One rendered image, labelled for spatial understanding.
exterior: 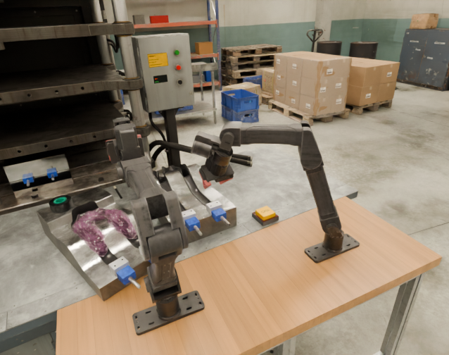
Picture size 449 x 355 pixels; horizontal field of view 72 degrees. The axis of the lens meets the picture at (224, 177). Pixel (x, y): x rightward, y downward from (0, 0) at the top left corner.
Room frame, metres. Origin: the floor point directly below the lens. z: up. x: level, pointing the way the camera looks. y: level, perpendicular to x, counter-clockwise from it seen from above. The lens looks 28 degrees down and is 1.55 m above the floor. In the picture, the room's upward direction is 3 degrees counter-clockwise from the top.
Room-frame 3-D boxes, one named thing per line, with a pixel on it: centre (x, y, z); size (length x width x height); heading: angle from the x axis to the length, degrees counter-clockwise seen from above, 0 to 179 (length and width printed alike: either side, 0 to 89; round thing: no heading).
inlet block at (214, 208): (0.95, 0.02, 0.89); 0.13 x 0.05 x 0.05; 28
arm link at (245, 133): (0.89, -0.15, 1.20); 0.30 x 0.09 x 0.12; 81
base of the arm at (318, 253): (0.85, -0.37, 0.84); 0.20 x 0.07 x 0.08; 113
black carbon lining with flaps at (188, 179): (1.15, 0.19, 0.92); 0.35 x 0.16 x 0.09; 28
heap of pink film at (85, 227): (0.93, 0.46, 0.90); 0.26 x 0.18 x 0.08; 45
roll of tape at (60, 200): (1.03, 0.64, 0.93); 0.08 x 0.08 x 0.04
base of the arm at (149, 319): (0.61, 0.18, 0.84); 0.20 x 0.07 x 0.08; 113
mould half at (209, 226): (1.17, 0.19, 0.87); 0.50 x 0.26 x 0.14; 28
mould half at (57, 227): (0.93, 0.47, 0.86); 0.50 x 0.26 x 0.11; 45
